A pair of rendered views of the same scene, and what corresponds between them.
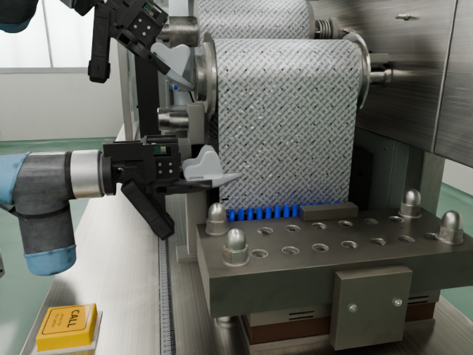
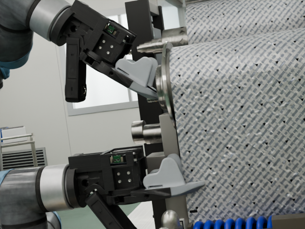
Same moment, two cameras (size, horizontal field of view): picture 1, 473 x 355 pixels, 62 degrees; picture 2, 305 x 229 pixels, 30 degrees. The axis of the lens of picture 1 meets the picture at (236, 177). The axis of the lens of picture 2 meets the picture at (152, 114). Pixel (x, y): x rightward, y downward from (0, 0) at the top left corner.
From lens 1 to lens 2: 36 cm
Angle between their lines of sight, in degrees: 28
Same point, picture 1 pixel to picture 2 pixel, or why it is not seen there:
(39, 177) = (15, 189)
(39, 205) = (16, 216)
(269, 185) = (242, 194)
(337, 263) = not seen: outside the picture
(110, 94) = not seen: hidden behind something
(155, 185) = (114, 195)
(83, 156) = (52, 169)
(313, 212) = (283, 221)
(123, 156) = (86, 167)
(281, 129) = (246, 130)
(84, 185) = (51, 196)
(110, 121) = not seen: hidden behind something
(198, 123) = (170, 133)
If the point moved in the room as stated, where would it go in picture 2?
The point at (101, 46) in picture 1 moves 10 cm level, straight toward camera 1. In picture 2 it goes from (73, 69) to (57, 68)
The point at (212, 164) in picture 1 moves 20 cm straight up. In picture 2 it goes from (171, 171) to (154, 40)
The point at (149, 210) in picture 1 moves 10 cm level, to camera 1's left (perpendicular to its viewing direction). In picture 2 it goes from (112, 222) to (58, 223)
